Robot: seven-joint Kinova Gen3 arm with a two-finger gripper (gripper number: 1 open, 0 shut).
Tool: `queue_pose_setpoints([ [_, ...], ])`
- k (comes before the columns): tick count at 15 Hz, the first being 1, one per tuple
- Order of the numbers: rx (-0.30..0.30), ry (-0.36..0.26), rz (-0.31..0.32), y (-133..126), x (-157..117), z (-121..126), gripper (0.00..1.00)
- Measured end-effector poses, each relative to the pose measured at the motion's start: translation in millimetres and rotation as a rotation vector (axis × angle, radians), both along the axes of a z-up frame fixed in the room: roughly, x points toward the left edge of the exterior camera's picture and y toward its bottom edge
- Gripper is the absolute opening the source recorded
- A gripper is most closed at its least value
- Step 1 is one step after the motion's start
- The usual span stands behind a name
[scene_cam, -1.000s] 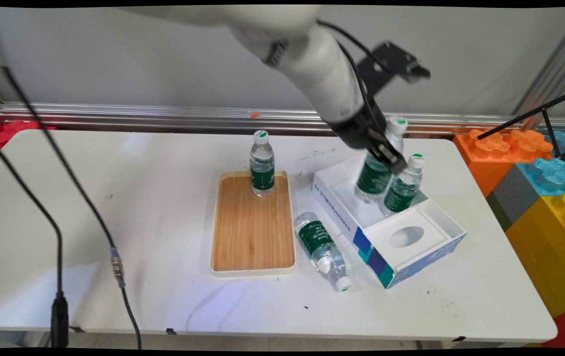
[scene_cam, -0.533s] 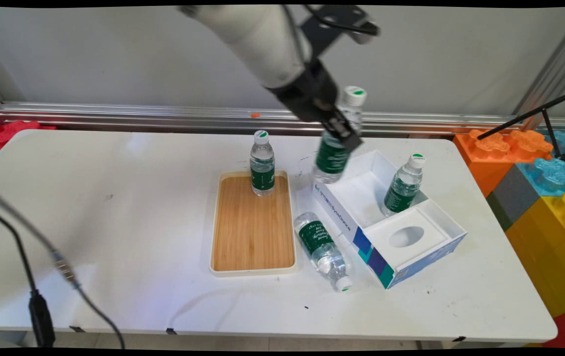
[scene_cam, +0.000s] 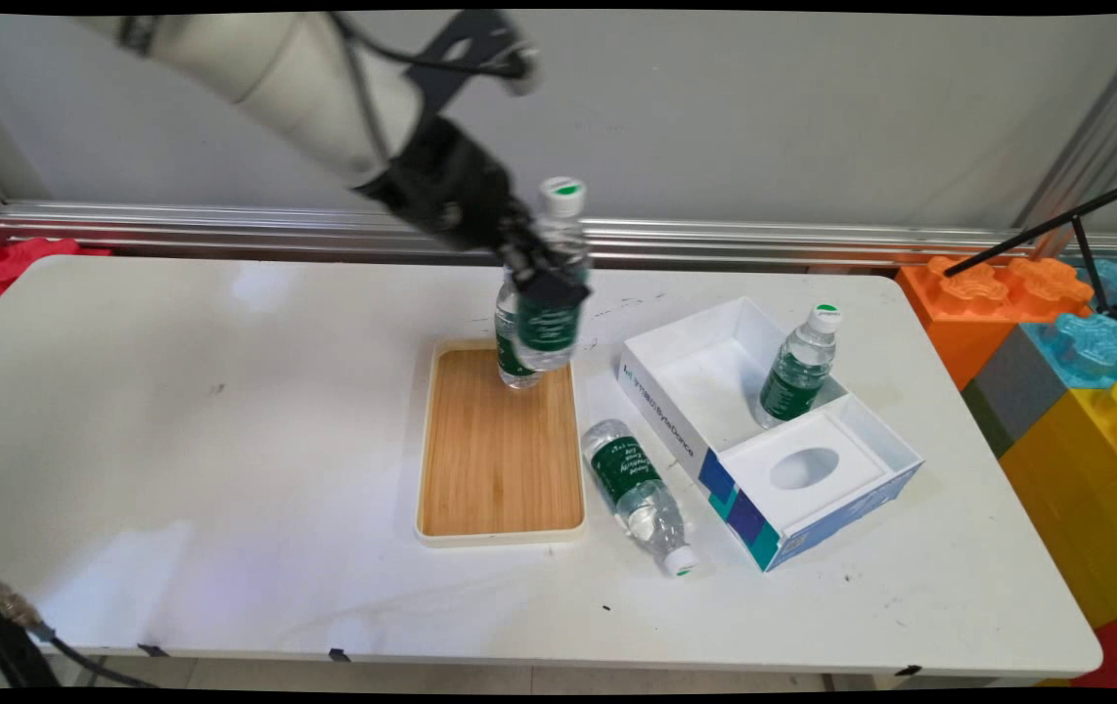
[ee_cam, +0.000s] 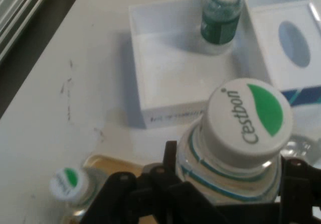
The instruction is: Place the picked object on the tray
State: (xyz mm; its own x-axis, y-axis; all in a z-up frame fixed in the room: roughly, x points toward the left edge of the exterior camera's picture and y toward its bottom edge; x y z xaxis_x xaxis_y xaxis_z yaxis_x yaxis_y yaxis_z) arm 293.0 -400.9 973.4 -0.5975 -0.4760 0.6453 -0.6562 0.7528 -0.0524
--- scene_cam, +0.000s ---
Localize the black strap on arm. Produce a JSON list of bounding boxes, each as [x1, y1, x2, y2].
[[118, 12, 160, 56]]

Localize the translucent blue toy block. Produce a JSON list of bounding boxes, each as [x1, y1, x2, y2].
[[1021, 258, 1117, 392]]

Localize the aluminium frame rail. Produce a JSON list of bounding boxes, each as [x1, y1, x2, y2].
[[0, 200, 1117, 271]]

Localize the black tripod stand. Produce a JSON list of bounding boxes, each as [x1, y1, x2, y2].
[[943, 171, 1117, 330]]

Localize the bamboo tray with cream rim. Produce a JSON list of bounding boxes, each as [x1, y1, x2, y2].
[[415, 337, 588, 549]]

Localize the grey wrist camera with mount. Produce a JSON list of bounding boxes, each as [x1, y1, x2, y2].
[[407, 12, 540, 97]]

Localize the white cardboard box blue print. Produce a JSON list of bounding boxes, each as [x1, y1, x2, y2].
[[615, 296, 924, 573]]

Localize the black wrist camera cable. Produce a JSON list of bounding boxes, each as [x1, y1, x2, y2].
[[329, 12, 525, 162]]

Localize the yellow large toy block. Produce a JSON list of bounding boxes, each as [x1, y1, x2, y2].
[[999, 381, 1117, 678]]

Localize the black cable with metal connector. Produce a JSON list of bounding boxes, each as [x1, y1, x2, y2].
[[0, 560, 160, 689]]

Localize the orange large toy block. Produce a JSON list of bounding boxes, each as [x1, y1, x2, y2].
[[896, 256, 1095, 392]]

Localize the aluminium frame post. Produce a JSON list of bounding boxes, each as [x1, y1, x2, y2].
[[1013, 18, 1117, 236]]

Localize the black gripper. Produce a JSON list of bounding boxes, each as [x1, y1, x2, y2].
[[355, 115, 592, 310]]

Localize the grey large toy block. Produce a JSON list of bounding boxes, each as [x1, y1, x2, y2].
[[961, 323, 1070, 461]]

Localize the green label water bottle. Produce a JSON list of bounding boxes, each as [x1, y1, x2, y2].
[[581, 418, 701, 579], [494, 277, 546, 391], [754, 304, 844, 430], [514, 176, 592, 374]]

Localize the red floor block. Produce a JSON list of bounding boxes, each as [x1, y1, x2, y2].
[[0, 235, 114, 298]]

